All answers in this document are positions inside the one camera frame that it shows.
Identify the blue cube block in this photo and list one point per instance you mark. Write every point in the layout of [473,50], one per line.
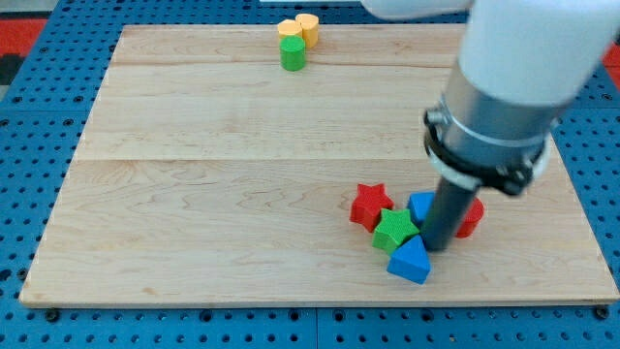
[419,204]

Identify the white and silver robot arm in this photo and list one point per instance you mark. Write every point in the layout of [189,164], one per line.
[519,66]

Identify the red star block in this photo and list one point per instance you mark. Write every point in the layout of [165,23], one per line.
[368,204]

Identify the green star block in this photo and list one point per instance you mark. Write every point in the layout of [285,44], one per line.
[394,229]

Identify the light wooden board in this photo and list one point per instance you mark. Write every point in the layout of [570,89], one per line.
[207,176]

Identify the green cylinder block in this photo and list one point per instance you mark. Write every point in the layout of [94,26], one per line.
[292,53]

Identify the blue triangular prism block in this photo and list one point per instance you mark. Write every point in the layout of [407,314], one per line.
[410,261]

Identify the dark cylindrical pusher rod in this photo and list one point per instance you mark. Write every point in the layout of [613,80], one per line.
[450,205]

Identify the red cylinder block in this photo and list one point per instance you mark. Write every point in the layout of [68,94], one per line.
[472,219]

